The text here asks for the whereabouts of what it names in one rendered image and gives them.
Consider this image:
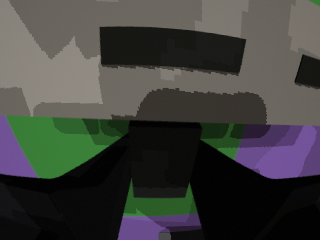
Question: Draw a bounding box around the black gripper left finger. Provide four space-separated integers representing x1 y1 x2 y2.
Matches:
0 133 132 240

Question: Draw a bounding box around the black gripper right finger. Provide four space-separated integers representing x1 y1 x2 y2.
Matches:
189 139 320 240

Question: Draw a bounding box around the black two-prong plug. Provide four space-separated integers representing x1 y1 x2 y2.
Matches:
128 120 203 199

